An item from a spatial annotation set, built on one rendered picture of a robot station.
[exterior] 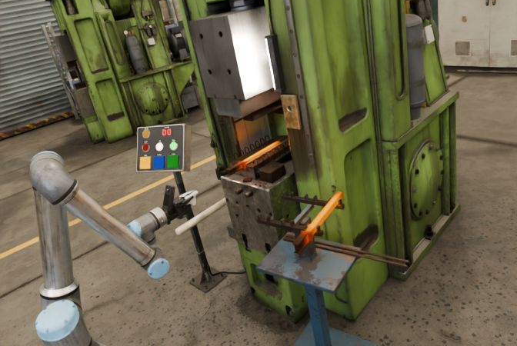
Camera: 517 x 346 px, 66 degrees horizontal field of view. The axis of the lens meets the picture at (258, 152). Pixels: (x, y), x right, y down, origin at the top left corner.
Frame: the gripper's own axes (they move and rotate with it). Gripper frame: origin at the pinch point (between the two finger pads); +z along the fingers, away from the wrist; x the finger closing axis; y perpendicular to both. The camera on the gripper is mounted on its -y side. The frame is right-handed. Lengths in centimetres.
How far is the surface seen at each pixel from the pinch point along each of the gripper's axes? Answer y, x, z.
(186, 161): 1.0, -38.9, 23.1
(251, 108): -29, 7, 41
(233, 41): -64, 12, 34
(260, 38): -62, 13, 51
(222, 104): -32.9, -5.7, 33.4
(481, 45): 58, -46, 572
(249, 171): 4.4, 3.9, 33.4
